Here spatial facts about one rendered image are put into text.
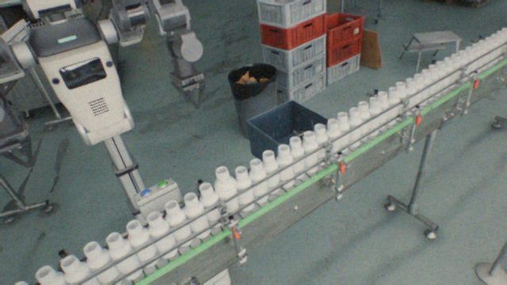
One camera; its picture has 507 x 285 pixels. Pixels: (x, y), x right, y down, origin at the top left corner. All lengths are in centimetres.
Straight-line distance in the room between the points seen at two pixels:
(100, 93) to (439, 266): 205
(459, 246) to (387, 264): 48
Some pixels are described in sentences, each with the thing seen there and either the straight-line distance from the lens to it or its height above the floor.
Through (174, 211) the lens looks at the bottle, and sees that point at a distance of 98.
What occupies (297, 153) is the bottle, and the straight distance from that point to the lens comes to 114.
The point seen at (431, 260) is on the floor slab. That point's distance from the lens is 233.
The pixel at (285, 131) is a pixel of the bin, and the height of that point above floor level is 77.
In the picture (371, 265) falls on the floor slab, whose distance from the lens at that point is 222.
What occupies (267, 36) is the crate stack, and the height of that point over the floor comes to 75.
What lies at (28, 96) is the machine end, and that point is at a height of 29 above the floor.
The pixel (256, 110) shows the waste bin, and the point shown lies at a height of 37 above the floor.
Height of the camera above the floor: 183
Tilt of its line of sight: 36 degrees down
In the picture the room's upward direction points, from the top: 8 degrees counter-clockwise
